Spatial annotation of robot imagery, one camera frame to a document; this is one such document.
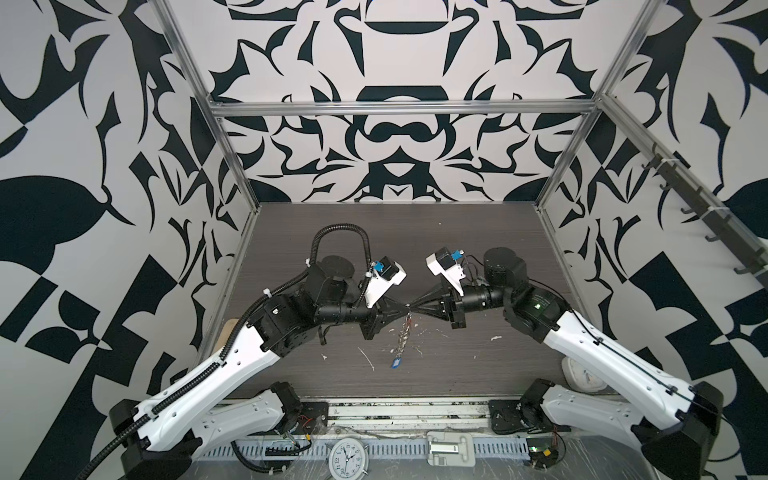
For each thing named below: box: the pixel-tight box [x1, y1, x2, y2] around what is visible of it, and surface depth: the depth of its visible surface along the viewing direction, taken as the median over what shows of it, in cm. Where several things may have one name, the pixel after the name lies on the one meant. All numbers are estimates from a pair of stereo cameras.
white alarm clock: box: [328, 437, 369, 480], surface depth 67 cm
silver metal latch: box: [426, 431, 476, 467], surface depth 70 cm
